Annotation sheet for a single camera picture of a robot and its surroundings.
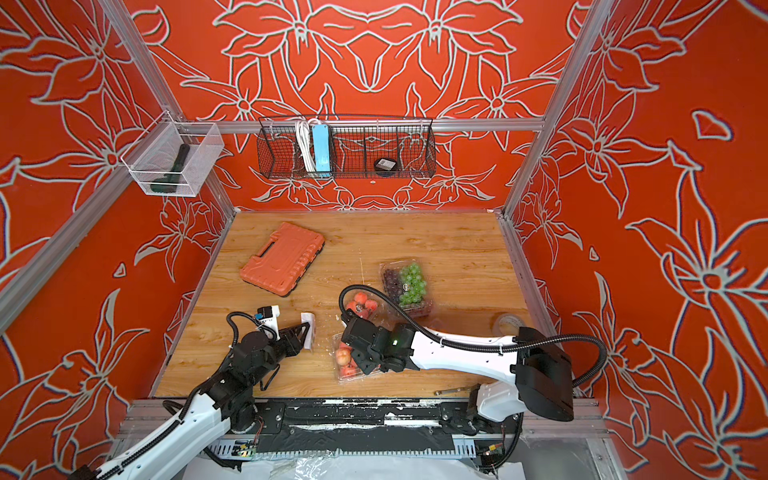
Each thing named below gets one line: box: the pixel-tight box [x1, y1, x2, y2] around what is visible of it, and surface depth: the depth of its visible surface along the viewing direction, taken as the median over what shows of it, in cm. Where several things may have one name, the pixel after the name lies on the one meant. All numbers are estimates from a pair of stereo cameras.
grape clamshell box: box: [380, 259, 433, 318], surface depth 92 cm
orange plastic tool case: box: [240, 222, 325, 297], surface depth 100 cm
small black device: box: [374, 158, 397, 178], surface depth 97 cm
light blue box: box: [312, 124, 331, 172], surface depth 91 cm
